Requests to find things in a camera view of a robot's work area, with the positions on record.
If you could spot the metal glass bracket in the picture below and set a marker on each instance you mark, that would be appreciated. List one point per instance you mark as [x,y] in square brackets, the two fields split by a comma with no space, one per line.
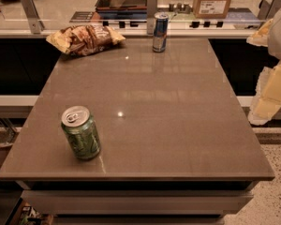
[35,23]
[267,9]
[151,10]

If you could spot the cardboard box with label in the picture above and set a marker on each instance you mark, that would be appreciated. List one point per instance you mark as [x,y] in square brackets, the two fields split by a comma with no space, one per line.
[211,9]

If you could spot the left metal glass bracket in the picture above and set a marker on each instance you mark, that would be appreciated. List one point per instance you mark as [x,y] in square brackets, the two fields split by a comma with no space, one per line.
[35,23]

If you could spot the green soda can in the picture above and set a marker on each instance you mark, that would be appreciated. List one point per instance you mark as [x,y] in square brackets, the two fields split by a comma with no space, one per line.
[80,129]

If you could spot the right metal glass bracket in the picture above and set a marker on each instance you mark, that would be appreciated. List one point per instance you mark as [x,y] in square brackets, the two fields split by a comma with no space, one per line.
[267,9]

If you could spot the brown chip bag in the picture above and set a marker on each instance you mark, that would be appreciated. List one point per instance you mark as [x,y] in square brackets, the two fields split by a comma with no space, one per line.
[83,40]

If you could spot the middle metal glass bracket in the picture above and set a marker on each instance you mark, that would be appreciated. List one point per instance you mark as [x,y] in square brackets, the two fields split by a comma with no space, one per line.
[151,10]

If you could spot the table drawer front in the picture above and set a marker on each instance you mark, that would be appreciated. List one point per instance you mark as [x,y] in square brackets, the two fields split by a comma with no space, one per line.
[138,202]

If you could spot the blue energy drink can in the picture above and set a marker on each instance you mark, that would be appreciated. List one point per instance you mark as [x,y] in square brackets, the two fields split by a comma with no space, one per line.
[160,32]

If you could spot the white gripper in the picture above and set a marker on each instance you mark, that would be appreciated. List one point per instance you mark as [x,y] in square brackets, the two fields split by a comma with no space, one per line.
[267,99]

